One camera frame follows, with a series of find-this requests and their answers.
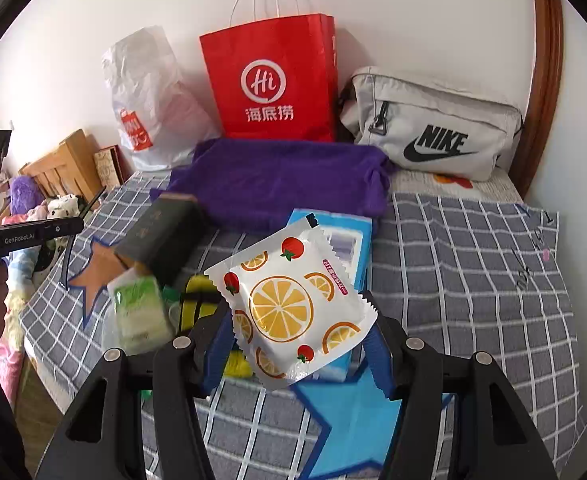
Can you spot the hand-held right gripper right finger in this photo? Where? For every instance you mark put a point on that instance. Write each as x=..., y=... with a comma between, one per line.
x=379, y=360

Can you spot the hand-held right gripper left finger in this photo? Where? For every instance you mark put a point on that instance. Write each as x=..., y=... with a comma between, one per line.
x=217, y=347

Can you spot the small green packet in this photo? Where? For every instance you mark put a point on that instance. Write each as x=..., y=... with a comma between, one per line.
x=169, y=294

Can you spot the fruit print wet wipe packet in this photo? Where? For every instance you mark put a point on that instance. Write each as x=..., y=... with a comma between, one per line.
x=283, y=310

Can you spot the dark green box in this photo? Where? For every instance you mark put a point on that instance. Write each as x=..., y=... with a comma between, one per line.
x=166, y=240

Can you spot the purple plush toy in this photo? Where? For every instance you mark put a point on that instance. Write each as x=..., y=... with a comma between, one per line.
x=23, y=194

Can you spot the white spotted plush toy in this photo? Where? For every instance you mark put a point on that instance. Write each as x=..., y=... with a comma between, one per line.
x=63, y=207

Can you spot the green white tissue pack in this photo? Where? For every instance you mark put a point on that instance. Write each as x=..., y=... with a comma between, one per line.
x=138, y=315

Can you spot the blue tissue pack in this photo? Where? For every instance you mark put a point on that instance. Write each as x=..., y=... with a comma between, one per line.
x=366, y=255

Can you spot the brown framed card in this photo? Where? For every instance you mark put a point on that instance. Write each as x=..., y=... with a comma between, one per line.
x=109, y=165

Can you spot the grey checkered star blanket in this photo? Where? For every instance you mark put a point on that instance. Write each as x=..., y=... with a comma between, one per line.
x=473, y=285

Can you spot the pink cloth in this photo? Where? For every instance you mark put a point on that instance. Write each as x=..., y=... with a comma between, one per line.
x=9, y=365

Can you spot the purple towel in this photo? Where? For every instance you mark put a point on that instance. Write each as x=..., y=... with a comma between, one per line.
x=283, y=180

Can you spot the white plastic shopping bag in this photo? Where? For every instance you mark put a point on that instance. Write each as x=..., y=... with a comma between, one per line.
x=148, y=90

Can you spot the floral bed sheet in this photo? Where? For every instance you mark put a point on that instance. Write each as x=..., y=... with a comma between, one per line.
x=493, y=187

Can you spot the grey printed plastic bag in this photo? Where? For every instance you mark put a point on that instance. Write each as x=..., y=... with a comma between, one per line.
x=423, y=115

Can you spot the red paper bag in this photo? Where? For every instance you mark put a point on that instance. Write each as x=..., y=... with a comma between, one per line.
x=268, y=60

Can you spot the wooden headboard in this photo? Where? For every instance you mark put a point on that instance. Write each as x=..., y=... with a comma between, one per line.
x=543, y=85

